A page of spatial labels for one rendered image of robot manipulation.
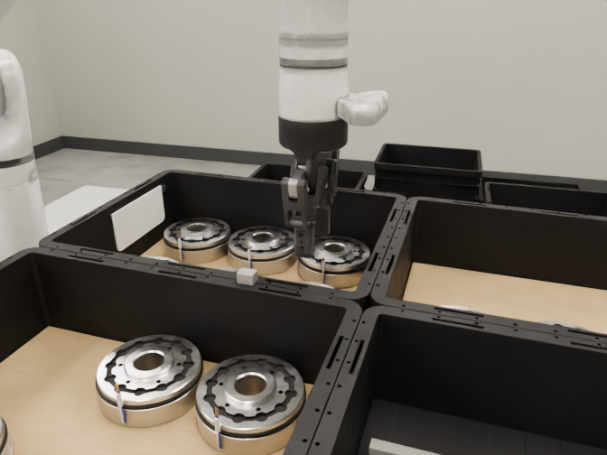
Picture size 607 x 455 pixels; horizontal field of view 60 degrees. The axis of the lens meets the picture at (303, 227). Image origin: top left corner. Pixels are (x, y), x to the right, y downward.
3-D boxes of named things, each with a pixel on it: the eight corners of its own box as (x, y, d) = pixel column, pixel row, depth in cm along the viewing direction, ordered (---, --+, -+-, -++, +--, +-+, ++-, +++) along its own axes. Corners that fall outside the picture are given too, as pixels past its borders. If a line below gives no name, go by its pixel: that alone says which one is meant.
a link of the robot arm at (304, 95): (373, 129, 50) (377, 61, 47) (264, 121, 53) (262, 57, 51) (390, 110, 58) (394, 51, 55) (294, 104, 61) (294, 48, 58)
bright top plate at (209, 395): (173, 411, 47) (172, 405, 47) (234, 348, 56) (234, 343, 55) (271, 450, 43) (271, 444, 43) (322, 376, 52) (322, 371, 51)
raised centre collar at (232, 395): (213, 397, 48) (213, 392, 48) (242, 366, 52) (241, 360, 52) (260, 414, 46) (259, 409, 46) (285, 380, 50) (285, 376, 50)
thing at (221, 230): (151, 243, 78) (151, 239, 78) (184, 217, 87) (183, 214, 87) (212, 252, 76) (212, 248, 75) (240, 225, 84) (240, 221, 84)
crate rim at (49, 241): (34, 262, 62) (30, 244, 61) (168, 181, 88) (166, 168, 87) (365, 322, 51) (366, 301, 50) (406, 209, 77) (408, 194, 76)
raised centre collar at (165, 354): (114, 377, 51) (113, 372, 50) (140, 347, 55) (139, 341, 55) (160, 385, 50) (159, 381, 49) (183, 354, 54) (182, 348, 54)
